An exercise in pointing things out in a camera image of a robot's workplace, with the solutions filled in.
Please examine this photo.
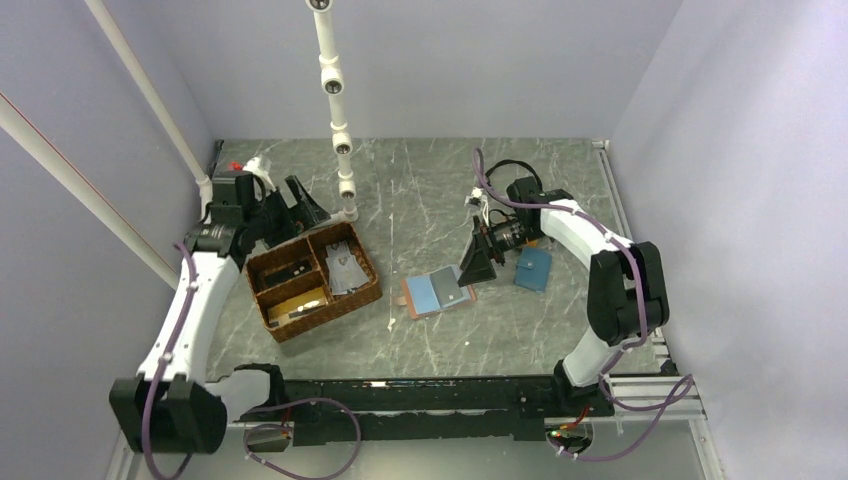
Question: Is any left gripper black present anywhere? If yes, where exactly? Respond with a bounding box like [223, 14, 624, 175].
[244, 175, 329, 250]

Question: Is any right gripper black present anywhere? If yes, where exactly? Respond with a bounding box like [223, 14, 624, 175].
[458, 216, 546, 287]

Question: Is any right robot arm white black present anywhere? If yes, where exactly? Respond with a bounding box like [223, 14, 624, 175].
[458, 177, 670, 415]

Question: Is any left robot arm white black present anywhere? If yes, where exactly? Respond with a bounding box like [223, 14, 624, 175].
[109, 168, 330, 454]

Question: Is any black card in basket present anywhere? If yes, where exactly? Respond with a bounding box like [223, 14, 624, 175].
[261, 260, 313, 289]

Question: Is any blue card holder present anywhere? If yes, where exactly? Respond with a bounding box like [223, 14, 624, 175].
[514, 247, 552, 292]

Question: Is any grey card in basket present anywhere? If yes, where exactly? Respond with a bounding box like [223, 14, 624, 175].
[325, 241, 369, 296]

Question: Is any gold card in basket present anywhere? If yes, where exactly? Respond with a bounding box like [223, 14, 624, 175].
[267, 292, 328, 328]

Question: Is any brown wicker basket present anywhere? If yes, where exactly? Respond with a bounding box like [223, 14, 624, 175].
[245, 223, 383, 343]

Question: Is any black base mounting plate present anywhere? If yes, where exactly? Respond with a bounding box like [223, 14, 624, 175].
[240, 375, 614, 446]

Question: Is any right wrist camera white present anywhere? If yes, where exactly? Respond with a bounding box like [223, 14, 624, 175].
[464, 187, 489, 215]

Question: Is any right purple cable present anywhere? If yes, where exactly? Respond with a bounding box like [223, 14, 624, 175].
[471, 148, 694, 464]

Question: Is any purple cable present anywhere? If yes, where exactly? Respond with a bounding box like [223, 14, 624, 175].
[471, 148, 694, 464]
[142, 242, 362, 480]

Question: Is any black cable loop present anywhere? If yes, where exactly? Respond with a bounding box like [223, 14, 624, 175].
[483, 158, 545, 200]

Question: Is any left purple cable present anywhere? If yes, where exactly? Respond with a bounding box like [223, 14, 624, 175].
[142, 242, 362, 480]

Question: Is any aluminium rail frame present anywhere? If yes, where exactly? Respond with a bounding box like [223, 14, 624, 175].
[109, 366, 724, 479]

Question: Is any white pvc pipe frame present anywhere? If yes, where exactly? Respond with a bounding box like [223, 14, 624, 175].
[0, 0, 360, 290]

